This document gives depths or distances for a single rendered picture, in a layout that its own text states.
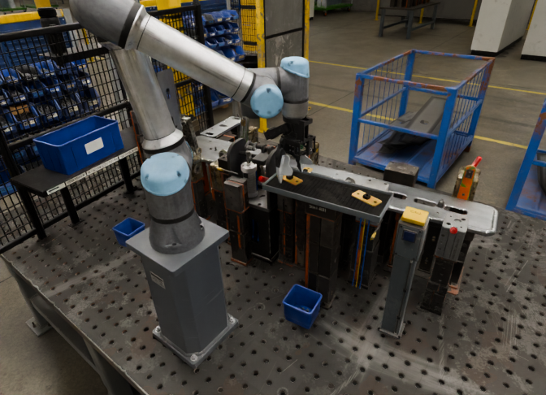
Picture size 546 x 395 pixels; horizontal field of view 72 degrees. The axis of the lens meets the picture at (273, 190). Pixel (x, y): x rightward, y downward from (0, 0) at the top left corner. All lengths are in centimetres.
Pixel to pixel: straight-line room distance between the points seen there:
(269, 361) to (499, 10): 838
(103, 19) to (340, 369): 109
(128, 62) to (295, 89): 41
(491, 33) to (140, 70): 843
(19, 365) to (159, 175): 175
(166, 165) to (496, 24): 844
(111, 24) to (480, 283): 145
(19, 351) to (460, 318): 217
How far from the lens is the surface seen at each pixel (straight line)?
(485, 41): 912
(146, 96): 101
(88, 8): 87
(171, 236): 101
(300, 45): 497
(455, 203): 148
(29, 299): 247
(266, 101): 86
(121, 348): 140
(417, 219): 106
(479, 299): 158
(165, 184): 93
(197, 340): 123
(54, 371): 239
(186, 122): 159
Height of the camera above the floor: 175
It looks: 31 degrees down
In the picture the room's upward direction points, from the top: 2 degrees counter-clockwise
